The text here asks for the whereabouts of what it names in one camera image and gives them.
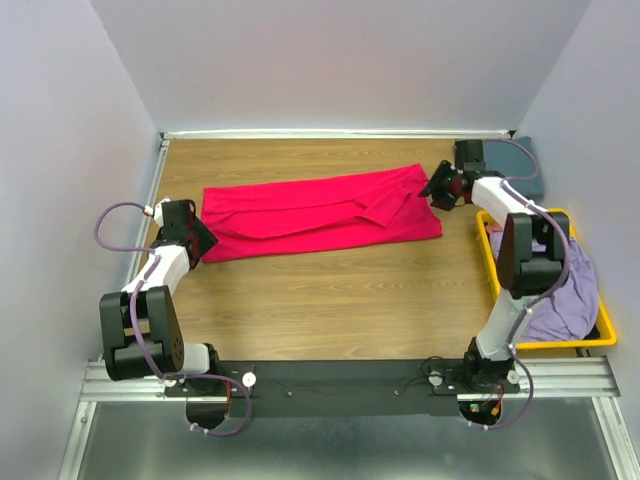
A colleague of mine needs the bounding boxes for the red t shirt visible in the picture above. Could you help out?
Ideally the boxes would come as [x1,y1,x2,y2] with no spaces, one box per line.
[201,164,443,263]

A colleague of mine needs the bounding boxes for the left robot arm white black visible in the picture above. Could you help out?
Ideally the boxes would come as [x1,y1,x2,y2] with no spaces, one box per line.
[99,218,222,395]

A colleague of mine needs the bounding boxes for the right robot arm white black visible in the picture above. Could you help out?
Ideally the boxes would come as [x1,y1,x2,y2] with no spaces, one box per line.
[420,160,570,393]

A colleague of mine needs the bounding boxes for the pink garment in bin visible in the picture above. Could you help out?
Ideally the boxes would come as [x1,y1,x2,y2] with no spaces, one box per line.
[486,224,503,234]

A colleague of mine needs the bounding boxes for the folded grey-blue t shirt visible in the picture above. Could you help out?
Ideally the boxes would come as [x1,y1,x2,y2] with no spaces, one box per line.
[483,141,545,200]

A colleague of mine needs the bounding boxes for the lavender t shirt in bin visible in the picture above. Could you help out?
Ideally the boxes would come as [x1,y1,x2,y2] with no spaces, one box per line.
[519,236,599,343]

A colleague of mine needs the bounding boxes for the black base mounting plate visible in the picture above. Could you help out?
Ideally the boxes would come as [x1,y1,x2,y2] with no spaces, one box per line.
[165,357,520,424]

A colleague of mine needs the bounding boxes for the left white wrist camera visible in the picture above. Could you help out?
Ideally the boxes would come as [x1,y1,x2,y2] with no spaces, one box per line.
[143,197,171,227]

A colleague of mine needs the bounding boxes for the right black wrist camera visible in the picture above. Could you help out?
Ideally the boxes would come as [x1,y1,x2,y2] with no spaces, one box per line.
[454,139,486,171]

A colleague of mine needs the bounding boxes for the aluminium left side rail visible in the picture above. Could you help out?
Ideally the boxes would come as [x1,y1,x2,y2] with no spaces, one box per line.
[102,139,171,362]

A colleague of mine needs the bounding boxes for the aluminium rail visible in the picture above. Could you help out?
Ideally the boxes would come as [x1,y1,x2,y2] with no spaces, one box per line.
[102,139,171,362]
[80,357,620,402]

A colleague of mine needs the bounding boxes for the aluminium front rail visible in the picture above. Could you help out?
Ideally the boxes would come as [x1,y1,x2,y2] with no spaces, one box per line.
[80,357,620,402]

